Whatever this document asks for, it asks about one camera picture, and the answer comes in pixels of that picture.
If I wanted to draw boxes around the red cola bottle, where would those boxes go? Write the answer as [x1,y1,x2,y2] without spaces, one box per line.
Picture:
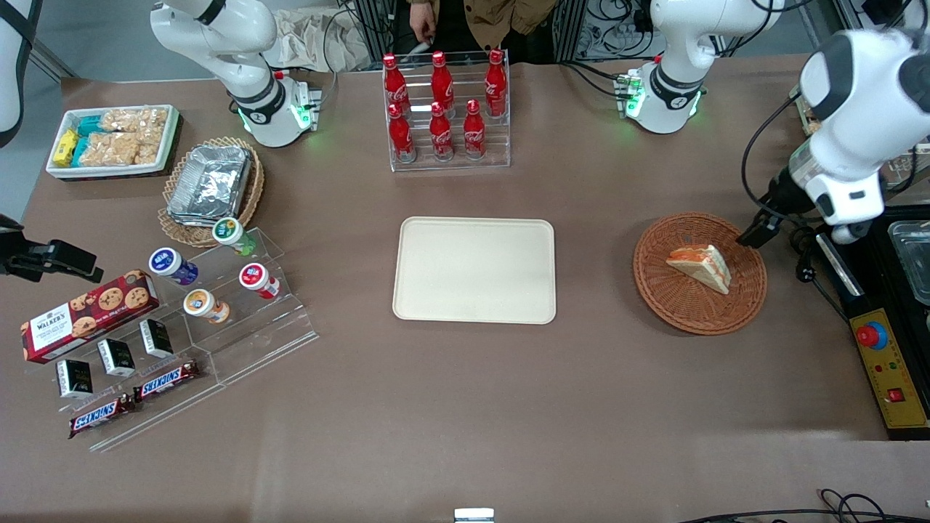
[429,102,456,163]
[387,103,417,164]
[382,53,412,117]
[430,51,457,113]
[463,100,487,161]
[484,49,509,119]

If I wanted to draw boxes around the Snickers chocolate bar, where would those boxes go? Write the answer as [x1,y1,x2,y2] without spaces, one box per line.
[68,394,137,439]
[132,361,201,403]

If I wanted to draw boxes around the blue lid drink cup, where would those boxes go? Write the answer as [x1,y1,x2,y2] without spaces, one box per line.
[148,247,200,287]

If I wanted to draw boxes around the white rectangular snack bin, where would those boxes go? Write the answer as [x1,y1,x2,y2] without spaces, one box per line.
[45,104,181,181]

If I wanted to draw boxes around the red Walkers cookie box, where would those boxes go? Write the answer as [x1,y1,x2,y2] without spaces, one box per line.
[20,269,161,365]

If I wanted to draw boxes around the green lid drink cup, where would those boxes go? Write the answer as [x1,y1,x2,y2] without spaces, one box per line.
[211,216,259,257]

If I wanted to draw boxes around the yellow emergency stop control box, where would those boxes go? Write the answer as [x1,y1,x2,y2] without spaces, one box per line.
[849,308,930,431]

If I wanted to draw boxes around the orange lid drink cup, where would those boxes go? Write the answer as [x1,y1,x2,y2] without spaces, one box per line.
[182,288,233,325]

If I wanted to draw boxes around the black countertop appliance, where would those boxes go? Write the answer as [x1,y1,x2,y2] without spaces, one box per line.
[814,203,930,442]

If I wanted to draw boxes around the clear acrylic stepped cup stand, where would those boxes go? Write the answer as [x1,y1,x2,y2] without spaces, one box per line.
[149,225,320,387]

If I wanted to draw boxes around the round brown wicker basket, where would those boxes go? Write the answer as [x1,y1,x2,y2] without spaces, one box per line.
[632,211,768,336]

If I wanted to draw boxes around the clear glass pan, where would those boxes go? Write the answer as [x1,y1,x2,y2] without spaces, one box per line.
[888,220,930,307]

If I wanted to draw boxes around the crumpled beige cloth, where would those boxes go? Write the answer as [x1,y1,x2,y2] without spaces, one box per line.
[263,7,373,73]

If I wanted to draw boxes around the light wicker basket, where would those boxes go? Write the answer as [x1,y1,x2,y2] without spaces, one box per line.
[158,137,266,249]

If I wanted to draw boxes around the clear acrylic bottle rack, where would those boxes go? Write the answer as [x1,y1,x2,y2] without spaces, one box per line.
[382,49,512,174]

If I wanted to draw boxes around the clear bag of rice crackers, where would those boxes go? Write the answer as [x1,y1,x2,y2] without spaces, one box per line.
[102,107,170,136]
[78,132,143,169]

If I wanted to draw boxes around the bystander bare hand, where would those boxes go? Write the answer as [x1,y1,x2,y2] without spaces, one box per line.
[409,6,439,46]

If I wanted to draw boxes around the black power cable with plug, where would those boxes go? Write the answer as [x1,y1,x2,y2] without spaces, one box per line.
[794,225,851,320]

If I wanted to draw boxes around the yellow snack packet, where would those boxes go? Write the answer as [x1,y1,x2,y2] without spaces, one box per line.
[52,129,80,167]

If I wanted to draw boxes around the tangled black background cables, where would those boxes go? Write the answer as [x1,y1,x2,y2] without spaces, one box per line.
[563,0,655,65]

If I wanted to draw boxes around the black cable at table edge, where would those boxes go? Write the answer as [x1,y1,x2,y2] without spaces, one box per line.
[676,488,930,523]

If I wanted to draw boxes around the cream plastic serving tray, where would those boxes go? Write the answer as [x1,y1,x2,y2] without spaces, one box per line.
[392,216,557,325]

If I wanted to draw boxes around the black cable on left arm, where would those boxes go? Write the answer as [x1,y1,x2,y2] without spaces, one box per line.
[740,91,804,213]

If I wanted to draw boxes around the small black chocolate box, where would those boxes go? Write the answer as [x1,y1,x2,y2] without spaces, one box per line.
[97,338,137,378]
[55,359,94,400]
[139,319,175,360]

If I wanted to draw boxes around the wire rack for snacks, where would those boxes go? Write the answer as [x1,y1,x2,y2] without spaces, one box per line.
[790,84,930,194]

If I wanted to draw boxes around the stack of foil trays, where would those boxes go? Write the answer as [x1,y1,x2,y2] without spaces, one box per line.
[166,144,254,228]

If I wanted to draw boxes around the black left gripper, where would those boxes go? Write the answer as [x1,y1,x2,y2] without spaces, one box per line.
[737,171,813,250]

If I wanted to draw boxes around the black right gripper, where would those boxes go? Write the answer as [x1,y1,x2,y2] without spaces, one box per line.
[0,214,103,283]

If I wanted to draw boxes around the red lid drink cup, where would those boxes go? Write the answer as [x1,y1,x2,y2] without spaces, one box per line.
[238,263,282,301]

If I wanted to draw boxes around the triangle sandwich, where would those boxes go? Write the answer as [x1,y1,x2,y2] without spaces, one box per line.
[666,244,732,296]

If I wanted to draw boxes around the clear acrylic stepped candy stand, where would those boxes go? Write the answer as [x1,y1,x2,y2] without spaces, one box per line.
[22,291,227,453]

